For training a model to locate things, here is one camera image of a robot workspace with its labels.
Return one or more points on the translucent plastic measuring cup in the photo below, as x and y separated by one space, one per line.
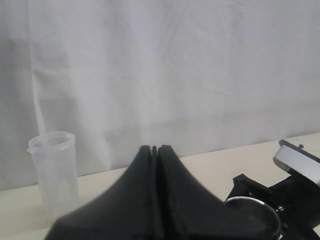
56 168

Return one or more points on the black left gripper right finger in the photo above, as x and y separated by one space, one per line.
190 212

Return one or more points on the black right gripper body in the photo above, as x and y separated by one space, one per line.
295 200

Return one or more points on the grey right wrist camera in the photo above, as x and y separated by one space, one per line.
298 162

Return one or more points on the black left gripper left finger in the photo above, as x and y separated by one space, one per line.
128 210

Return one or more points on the stainless steel cup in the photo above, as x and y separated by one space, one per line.
258 210

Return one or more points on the white backdrop curtain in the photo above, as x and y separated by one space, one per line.
199 75

